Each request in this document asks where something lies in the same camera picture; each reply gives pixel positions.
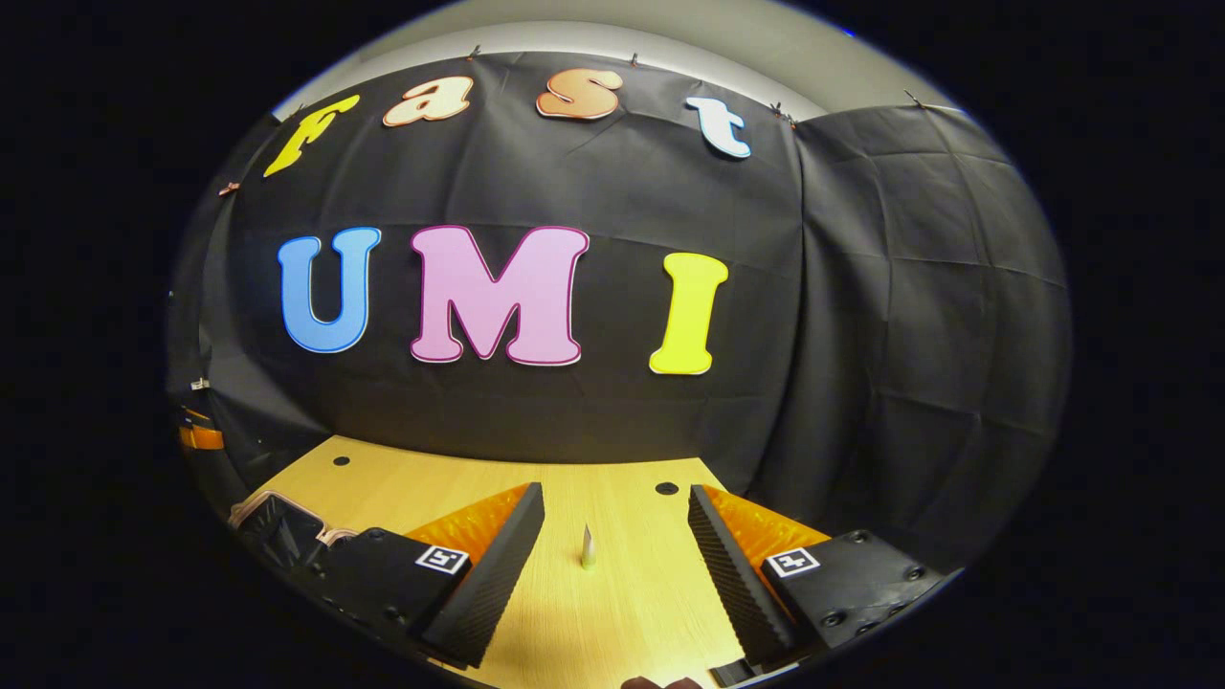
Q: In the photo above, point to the small grey-green skin care tube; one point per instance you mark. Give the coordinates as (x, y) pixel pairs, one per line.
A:
(588, 550)

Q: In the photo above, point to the black backdrop cloth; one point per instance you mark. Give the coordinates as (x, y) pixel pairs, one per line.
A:
(612, 191)

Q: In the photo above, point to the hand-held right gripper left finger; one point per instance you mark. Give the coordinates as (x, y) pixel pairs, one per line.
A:
(493, 574)

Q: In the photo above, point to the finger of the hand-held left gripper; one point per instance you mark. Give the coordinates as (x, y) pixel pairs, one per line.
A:
(201, 438)

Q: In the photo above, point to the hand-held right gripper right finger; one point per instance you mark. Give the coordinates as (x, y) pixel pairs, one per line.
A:
(732, 574)

